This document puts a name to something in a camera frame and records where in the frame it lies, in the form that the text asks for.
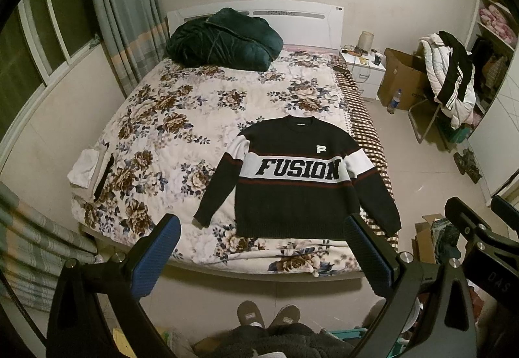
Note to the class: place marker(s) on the pink folded blanket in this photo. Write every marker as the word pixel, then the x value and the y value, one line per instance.
pixel 495 20

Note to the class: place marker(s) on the floral bed quilt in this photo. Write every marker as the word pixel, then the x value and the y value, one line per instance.
pixel 168 136

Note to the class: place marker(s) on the right grey slipper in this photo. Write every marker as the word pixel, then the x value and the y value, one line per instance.
pixel 288 315

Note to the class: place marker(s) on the brown checkered bed sheet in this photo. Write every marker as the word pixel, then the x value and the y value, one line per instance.
pixel 361 124

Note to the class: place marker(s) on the white folded cloth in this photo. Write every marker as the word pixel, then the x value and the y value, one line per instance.
pixel 82 172

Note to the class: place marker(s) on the small cardboard box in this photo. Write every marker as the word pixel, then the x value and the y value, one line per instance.
pixel 423 246

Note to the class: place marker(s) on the left grey slipper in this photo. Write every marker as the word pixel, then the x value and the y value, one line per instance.
pixel 248 314

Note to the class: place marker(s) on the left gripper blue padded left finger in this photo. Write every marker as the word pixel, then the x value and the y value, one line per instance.
pixel 77 326

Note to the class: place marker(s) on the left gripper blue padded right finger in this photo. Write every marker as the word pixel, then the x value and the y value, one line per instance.
pixel 446 327

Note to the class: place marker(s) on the dark green folded blanket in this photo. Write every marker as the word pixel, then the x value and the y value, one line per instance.
pixel 228 39

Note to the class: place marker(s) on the metal folding chair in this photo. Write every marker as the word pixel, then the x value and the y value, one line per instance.
pixel 424 117

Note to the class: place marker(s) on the white black jacket pile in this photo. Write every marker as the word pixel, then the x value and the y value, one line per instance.
pixel 450 71

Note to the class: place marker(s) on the striped cloth lower left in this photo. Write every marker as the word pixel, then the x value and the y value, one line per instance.
pixel 34 249

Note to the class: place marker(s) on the white bed headboard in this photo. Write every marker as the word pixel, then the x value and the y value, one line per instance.
pixel 300 23

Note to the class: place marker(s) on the cream table lamp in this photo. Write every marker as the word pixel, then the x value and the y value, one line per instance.
pixel 365 41

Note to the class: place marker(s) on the black white Fusion sweater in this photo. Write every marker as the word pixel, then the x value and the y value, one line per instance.
pixel 297 178

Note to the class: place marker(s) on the white nightstand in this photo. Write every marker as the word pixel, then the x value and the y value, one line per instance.
pixel 367 71

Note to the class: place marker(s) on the plastic water bottle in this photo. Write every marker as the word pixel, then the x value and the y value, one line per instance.
pixel 394 102

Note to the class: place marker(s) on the white wardrobe shelf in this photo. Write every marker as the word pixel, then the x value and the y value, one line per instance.
pixel 494 139

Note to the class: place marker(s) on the grey slipper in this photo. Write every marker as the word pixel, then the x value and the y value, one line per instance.
pixel 248 314
pixel 288 315

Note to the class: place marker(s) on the dark camouflage shoes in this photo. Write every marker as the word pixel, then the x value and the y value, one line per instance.
pixel 466 164

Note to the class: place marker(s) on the green striped curtain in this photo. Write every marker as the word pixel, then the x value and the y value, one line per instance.
pixel 135 35

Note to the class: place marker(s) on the large cardboard box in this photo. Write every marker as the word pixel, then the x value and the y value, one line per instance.
pixel 406 73

